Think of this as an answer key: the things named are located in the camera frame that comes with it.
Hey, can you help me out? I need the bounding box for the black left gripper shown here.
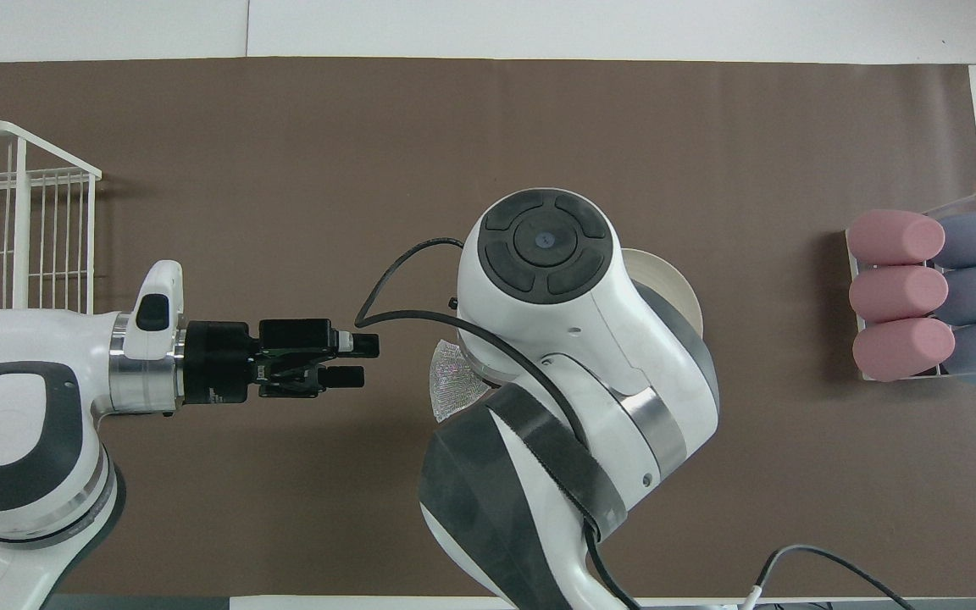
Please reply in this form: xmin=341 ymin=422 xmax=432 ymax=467
xmin=183 ymin=318 xmax=381 ymax=405

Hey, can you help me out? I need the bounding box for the clear plastic packet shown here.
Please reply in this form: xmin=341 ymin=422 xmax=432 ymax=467
xmin=429 ymin=339 xmax=490 ymax=423

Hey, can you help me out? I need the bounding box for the brown table mat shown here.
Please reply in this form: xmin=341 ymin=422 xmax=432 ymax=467
xmin=0 ymin=58 xmax=976 ymax=598

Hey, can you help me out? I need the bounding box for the pink plastic cup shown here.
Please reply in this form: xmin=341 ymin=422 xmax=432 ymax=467
xmin=846 ymin=209 xmax=946 ymax=265
xmin=852 ymin=317 xmax=957 ymax=382
xmin=849 ymin=265 xmax=950 ymax=324

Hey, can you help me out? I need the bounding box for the white wire dish rack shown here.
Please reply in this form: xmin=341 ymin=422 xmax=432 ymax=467
xmin=0 ymin=120 xmax=103 ymax=317

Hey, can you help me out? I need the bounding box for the black right base cable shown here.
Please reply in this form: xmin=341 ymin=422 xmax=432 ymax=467
xmin=738 ymin=545 xmax=917 ymax=610

